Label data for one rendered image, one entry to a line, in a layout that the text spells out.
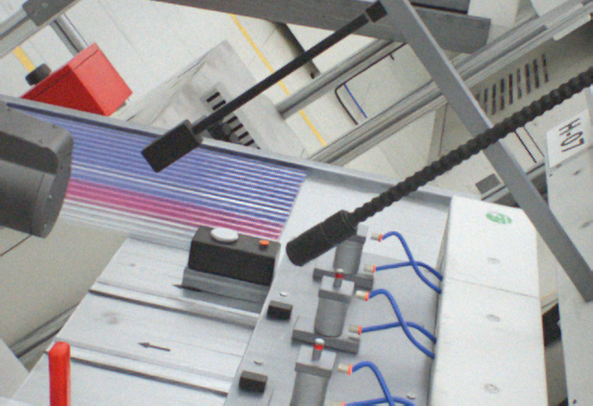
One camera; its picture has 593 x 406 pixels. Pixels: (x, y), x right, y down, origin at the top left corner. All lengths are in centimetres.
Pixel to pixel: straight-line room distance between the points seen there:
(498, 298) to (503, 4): 117
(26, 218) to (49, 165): 4
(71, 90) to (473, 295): 91
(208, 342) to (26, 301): 146
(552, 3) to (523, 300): 111
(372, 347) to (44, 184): 29
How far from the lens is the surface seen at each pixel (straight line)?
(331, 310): 91
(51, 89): 179
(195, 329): 104
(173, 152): 96
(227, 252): 108
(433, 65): 91
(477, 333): 95
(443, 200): 138
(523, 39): 209
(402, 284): 104
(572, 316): 97
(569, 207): 117
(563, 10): 207
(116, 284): 109
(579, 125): 135
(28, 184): 79
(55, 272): 242
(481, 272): 105
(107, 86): 183
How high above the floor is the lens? 151
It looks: 19 degrees down
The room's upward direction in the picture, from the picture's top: 58 degrees clockwise
